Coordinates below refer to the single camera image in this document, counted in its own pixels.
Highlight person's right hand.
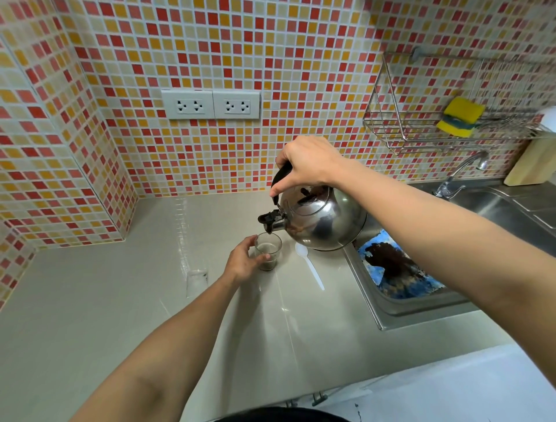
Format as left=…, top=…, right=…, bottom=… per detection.
left=269, top=136, right=351, bottom=199

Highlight person's left hand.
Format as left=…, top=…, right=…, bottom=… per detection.
left=223, top=235, right=272, bottom=286

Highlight small clear drinking glass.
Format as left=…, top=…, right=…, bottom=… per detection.
left=254, top=232, right=283, bottom=272

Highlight stainless steel kettle black handle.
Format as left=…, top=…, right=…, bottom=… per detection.
left=257, top=163, right=369, bottom=252

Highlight person's left forearm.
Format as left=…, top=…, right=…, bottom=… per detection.
left=69, top=273, right=240, bottom=422

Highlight person's right forearm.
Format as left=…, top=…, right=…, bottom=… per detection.
left=334, top=156, right=556, bottom=389

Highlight clear plastic sachet wrapper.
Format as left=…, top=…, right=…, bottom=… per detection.
left=185, top=268, right=209, bottom=299

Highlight white plastic spoon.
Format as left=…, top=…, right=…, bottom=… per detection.
left=295, top=242, right=326, bottom=291

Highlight stained blue cloth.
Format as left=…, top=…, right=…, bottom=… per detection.
left=356, top=229, right=447, bottom=301

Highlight chrome sink faucet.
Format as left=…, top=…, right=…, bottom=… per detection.
left=433, top=150, right=491, bottom=200

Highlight person's black shirt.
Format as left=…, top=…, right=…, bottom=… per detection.
left=212, top=406, right=353, bottom=422

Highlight yellow green dish sponge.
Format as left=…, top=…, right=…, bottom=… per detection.
left=436, top=96, right=486, bottom=139

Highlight stainless steel sink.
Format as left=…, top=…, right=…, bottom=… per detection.
left=344, top=180, right=556, bottom=331

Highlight wooden cutting board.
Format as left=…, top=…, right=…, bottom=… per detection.
left=503, top=136, right=556, bottom=187

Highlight white round container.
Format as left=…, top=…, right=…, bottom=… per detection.
left=538, top=106, right=556, bottom=134

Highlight grey double wall socket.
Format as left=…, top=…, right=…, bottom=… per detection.
left=161, top=90, right=215, bottom=121
left=213, top=90, right=261, bottom=120

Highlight metal wire wall rack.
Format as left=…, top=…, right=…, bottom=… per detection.
left=363, top=46, right=556, bottom=156

